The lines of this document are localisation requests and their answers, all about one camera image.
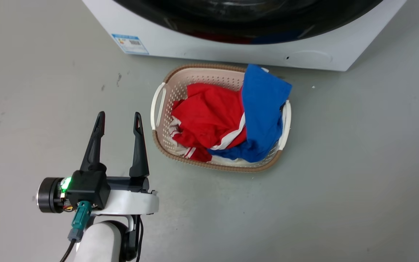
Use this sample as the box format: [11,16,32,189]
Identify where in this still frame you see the blue energy label sticker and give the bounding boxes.
[111,33,149,56]

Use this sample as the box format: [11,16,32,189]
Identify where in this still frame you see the red garment with white stripes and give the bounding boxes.
[170,83,248,163]

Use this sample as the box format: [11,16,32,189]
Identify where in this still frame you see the blue garment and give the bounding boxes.
[207,64,293,163]

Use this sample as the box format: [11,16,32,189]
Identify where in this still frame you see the teal cable connector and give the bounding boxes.
[68,201,93,243]

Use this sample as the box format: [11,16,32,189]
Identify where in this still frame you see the beige perforated laundry basket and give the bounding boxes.
[150,63,292,173]

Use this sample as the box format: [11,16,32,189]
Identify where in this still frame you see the thin black cable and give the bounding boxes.
[59,239,77,262]
[135,215,144,262]

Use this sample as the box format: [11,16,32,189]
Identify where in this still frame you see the white washing machine body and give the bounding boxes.
[81,0,407,72]

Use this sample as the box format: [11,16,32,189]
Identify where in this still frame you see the black glass washing machine door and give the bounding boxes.
[113,0,383,45]

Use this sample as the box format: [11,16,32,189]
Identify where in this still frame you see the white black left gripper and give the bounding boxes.
[36,111,160,216]

